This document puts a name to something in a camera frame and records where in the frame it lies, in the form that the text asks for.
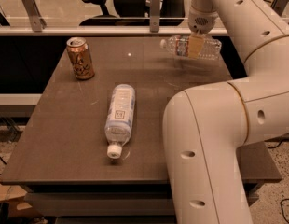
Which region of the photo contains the left metal glass bracket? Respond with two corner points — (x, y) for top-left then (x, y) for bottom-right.
(21, 0), (47, 32)

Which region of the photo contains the clear ribbed water bottle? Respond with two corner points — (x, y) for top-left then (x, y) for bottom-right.
(160, 35), (222, 60)

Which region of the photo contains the middle metal glass bracket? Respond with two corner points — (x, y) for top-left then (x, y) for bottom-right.
(150, 0), (160, 33)

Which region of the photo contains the white labelled water bottle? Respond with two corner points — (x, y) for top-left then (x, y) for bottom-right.
(104, 84), (135, 159)

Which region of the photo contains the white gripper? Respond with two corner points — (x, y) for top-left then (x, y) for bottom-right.
(188, 7), (218, 59)

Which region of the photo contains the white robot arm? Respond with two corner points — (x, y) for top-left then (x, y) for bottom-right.
(162, 0), (289, 224)

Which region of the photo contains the black office chair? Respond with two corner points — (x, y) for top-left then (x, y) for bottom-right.
(80, 0), (185, 26)

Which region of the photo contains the cardboard box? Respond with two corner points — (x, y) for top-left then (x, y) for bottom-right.
(0, 184), (41, 218)

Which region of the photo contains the orange soda can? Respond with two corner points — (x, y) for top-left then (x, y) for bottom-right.
(66, 37), (95, 80)

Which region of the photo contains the glass partition panel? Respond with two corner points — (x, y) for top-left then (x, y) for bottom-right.
(0, 0), (289, 30)

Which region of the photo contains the black floor cable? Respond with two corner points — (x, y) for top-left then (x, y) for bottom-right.
(266, 138), (289, 224)

